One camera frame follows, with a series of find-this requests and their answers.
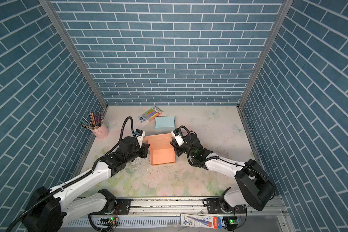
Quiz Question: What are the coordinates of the pink cardboard box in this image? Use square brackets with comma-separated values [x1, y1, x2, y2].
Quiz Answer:
[143, 133, 175, 165]

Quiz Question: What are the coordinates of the light blue paper box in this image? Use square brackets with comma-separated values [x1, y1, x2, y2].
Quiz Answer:
[155, 116, 176, 131]

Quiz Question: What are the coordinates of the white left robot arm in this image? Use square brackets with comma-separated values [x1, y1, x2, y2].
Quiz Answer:
[21, 136, 150, 232]

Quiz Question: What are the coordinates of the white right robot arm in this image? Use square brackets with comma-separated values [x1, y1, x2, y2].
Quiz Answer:
[170, 132, 275, 213]

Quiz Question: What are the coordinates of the toothpaste style flat box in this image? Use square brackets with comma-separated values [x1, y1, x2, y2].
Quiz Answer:
[180, 214, 223, 229]

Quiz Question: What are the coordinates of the pink pencil cup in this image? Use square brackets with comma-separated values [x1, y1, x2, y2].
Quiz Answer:
[90, 122, 110, 139]

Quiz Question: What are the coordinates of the coloured marker pack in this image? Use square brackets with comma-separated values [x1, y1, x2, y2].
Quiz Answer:
[142, 106, 163, 122]

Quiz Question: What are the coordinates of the coloured pencils bundle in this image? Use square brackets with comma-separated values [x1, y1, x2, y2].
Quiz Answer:
[79, 111, 103, 130]

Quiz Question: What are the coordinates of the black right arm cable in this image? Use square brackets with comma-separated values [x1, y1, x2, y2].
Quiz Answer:
[179, 125, 276, 201]

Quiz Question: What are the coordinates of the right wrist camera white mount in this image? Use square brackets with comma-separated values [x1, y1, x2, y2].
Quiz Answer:
[171, 128, 184, 147]

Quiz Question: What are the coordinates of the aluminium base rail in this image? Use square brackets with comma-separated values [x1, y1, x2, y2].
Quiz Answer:
[61, 196, 294, 232]

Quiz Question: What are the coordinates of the left electronics board with wires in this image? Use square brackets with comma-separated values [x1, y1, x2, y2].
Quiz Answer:
[97, 217, 119, 232]

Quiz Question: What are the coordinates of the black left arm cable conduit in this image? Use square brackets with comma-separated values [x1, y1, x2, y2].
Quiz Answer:
[5, 116, 135, 232]

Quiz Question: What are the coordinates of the aluminium corner post left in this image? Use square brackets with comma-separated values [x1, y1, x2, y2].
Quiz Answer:
[39, 0, 108, 111]

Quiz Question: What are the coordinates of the aluminium corner post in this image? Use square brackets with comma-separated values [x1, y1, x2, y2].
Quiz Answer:
[39, 0, 108, 111]
[238, 0, 293, 110]

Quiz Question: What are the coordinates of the aluminium corner post right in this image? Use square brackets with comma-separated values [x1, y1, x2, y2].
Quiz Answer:
[238, 0, 293, 110]

